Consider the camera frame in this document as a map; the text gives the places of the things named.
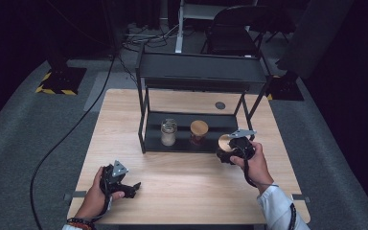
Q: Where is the black wrist strap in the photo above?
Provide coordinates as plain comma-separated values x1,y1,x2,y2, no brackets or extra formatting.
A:
241,158,280,190
90,178,113,223

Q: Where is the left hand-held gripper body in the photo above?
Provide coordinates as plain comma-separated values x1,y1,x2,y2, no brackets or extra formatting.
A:
99,159,130,195

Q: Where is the black folding chair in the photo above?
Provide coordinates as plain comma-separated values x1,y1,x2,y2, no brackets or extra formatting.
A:
200,4,265,59

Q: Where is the long black floor cable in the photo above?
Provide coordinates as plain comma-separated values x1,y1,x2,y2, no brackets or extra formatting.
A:
29,53,117,230

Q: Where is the beaded bracelet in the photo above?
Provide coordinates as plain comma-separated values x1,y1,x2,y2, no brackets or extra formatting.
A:
66,218,98,230

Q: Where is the white desk frame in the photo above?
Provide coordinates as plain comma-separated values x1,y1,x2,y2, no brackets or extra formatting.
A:
174,0,260,55

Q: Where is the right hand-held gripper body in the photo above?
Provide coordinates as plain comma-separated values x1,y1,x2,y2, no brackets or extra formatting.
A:
228,128,257,161

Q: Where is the grey metal table bracket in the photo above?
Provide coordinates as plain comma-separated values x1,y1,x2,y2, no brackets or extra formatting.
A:
63,190,87,202
291,193,311,204

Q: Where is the glass jar with wooden lid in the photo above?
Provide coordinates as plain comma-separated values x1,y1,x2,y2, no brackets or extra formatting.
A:
216,133,238,162
190,119,210,147

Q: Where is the black base with yellow stripes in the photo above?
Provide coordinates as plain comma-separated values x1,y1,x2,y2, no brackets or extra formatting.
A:
34,66,88,97

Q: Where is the black stand base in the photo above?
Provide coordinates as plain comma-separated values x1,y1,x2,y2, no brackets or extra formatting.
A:
265,74,305,103

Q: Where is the person's right hand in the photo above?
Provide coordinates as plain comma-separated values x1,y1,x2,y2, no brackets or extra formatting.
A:
229,141,274,195

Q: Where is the person's left hand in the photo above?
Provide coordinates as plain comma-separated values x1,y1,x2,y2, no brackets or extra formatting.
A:
76,166,127,221

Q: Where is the glass jar with metal lid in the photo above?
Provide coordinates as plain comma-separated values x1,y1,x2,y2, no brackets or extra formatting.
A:
160,118,178,148

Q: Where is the black metal rack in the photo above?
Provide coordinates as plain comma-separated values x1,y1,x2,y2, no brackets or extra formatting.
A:
135,44,272,154

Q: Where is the grey curtain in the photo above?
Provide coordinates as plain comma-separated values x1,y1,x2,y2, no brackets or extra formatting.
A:
275,0,355,81

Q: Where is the tangle of floor cables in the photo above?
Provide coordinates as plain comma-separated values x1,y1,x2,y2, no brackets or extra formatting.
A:
120,22,181,52

